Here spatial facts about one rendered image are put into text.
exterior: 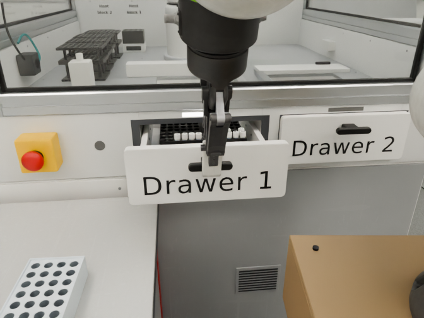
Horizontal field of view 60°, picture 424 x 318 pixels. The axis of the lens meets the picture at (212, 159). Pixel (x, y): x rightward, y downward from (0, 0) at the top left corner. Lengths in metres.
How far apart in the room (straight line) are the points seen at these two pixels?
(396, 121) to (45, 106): 0.74
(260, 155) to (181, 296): 0.52
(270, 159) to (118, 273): 0.32
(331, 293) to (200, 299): 0.64
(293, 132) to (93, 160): 0.43
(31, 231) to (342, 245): 0.55
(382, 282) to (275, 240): 0.51
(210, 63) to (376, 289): 0.32
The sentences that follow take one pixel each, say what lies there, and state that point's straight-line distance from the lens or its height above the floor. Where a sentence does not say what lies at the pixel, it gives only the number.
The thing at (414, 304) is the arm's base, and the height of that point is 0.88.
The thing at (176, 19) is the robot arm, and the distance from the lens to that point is 0.44.
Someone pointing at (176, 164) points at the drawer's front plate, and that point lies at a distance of 0.64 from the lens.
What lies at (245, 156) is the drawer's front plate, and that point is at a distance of 0.65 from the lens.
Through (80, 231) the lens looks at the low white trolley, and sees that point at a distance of 0.74.
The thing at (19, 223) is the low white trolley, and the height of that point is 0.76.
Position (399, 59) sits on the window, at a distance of 0.90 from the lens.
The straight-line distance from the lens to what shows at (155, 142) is 0.90.
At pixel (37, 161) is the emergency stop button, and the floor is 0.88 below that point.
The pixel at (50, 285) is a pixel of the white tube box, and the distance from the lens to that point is 0.60.
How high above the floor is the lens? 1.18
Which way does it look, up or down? 25 degrees down
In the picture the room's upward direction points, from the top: straight up
